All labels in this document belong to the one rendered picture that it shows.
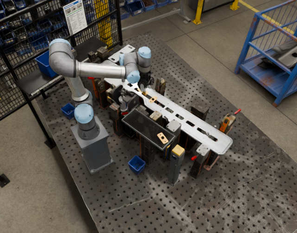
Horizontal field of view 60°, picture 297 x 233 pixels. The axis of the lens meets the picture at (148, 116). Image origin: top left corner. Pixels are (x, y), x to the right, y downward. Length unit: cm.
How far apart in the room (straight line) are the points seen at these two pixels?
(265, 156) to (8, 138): 281
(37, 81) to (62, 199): 122
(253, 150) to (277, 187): 35
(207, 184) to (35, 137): 213
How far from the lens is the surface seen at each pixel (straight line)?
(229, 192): 213
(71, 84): 165
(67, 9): 252
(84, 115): 166
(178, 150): 167
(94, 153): 192
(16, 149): 337
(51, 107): 264
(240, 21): 526
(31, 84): 242
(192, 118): 204
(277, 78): 397
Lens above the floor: 259
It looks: 52 degrees down
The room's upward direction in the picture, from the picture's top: 1 degrees clockwise
